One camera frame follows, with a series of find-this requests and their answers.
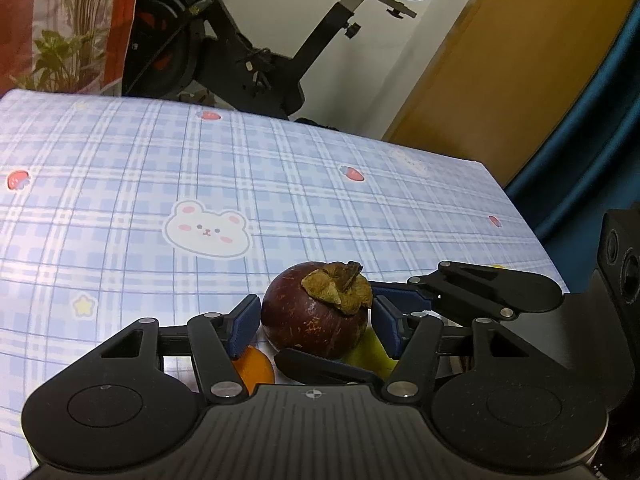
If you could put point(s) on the small orange tangerine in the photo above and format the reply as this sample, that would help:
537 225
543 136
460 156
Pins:
257 372

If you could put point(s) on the pink printed wall tapestry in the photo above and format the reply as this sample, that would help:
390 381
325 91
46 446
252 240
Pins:
60 20

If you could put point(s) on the purple mangosteen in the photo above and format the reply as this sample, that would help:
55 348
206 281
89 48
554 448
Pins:
310 320

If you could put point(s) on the blue curtain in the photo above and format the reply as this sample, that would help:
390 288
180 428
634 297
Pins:
590 150

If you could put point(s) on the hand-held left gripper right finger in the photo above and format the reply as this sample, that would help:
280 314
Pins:
387 327

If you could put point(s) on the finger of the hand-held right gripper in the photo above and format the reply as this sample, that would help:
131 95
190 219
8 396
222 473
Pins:
465 287
320 367

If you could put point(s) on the yellow-green apple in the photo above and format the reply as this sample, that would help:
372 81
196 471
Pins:
370 355

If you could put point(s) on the black exercise bike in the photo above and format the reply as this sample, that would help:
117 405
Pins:
225 60

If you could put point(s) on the blue plaid tablecloth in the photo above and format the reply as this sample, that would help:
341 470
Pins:
100 210

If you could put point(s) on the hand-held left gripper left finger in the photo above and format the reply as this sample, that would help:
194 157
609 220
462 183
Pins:
245 327

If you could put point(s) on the wooden door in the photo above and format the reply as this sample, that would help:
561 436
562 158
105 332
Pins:
500 70

